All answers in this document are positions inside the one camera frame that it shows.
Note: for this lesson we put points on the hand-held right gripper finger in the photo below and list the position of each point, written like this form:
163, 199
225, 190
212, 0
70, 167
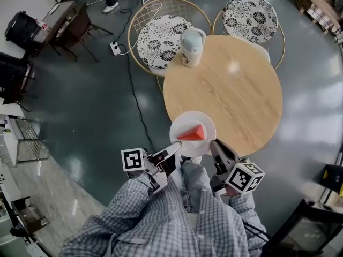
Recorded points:
217, 157
229, 155

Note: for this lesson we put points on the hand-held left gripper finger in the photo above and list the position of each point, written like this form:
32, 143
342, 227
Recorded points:
168, 149
169, 166

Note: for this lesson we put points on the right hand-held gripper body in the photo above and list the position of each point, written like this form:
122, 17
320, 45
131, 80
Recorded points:
244, 178

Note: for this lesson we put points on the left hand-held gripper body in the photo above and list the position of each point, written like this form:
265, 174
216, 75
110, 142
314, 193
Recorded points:
132, 159

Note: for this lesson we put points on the white round plate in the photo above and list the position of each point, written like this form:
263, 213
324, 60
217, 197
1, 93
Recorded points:
187, 149

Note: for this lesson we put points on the orange wedge-shaped food slice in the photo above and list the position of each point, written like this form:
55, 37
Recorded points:
194, 135

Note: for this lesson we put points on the person's right forearm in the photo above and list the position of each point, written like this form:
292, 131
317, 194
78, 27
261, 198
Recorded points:
246, 215

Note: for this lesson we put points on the person's left forearm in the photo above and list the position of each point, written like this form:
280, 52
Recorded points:
134, 197

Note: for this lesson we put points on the round wooden table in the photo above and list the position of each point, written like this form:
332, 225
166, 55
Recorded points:
227, 90

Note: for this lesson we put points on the person's white shoe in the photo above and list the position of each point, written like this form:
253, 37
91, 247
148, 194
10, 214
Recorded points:
197, 160

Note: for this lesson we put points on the person's light blue trousers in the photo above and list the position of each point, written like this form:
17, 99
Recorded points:
195, 186

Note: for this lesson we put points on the person's checked shirt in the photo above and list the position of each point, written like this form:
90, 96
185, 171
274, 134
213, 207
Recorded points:
160, 229

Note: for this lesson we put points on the black and yellow bin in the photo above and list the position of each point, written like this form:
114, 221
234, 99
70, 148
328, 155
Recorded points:
332, 181

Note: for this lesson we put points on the white jug with blue lid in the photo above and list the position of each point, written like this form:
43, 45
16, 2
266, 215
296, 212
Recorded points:
191, 49

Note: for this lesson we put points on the round floral seat cushion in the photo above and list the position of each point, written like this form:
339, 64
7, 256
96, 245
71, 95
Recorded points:
158, 41
249, 17

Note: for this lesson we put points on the white power strip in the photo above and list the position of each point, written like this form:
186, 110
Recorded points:
114, 48

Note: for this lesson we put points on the dark stool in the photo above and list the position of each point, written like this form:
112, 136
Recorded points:
28, 218

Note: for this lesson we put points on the dark wooden chair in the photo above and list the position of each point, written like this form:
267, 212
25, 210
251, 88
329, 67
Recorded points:
80, 28

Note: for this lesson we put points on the dark wooden side table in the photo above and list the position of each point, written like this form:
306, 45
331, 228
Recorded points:
60, 20

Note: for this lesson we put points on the red and white bottle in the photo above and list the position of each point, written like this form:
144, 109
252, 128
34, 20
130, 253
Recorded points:
42, 25

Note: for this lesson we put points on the stack of wooden boards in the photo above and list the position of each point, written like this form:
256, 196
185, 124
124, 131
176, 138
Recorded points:
316, 1

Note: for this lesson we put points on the black metal frame chair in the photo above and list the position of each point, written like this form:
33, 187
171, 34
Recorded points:
308, 229

